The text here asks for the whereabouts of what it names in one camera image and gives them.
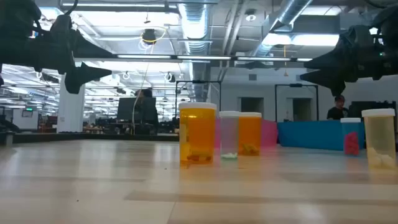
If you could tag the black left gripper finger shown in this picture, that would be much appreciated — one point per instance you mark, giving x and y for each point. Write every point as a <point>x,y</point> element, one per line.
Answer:
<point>77,79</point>
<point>85,51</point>

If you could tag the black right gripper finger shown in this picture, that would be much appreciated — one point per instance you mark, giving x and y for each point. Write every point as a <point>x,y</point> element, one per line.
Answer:
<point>329,79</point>
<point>329,61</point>

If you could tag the pale yellow pill bottle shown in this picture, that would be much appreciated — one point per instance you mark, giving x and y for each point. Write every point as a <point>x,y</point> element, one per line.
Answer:
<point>380,140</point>

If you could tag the small amber pill bottle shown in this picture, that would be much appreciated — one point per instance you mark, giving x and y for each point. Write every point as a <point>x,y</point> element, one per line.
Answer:
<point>250,133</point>

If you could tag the large amber pill bottle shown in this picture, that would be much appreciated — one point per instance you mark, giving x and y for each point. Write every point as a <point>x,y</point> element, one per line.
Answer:
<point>197,133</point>

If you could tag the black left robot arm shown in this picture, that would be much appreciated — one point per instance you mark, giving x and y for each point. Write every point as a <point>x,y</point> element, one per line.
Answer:
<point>15,15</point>

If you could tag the blue plastic bin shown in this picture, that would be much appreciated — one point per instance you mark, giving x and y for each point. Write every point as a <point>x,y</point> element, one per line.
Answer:
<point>311,135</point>

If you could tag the pink plastic bin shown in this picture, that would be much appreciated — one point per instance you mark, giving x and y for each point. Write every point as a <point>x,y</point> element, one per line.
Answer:
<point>269,133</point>

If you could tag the clear pill bottle green pills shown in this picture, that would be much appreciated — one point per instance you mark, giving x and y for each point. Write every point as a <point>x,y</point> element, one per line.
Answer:
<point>229,137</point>

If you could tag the white building column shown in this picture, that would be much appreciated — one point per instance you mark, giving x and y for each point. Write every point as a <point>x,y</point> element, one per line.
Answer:
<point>71,109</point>

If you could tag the black equipment rack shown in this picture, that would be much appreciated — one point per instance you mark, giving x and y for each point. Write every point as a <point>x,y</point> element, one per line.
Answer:
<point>373,105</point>

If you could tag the black computer monitor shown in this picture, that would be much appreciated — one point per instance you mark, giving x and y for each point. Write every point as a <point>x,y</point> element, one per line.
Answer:
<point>126,109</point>

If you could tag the green exit sign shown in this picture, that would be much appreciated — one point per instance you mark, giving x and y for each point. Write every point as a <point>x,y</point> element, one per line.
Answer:
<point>29,109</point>

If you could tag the person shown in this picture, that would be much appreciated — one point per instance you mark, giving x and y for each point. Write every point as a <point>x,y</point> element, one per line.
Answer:
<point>143,93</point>

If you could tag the long LED light bar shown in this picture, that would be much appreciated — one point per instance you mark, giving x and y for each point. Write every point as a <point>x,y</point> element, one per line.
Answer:
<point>202,57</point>

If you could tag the black metal frame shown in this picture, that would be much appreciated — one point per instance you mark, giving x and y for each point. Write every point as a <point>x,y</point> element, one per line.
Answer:
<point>297,85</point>

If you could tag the black ceiling camera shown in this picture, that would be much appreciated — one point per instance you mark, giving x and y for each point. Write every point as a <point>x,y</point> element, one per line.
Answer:
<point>149,35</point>

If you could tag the silver ventilation duct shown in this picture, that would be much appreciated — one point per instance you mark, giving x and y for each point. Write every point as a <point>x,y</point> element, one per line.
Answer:
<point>196,28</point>

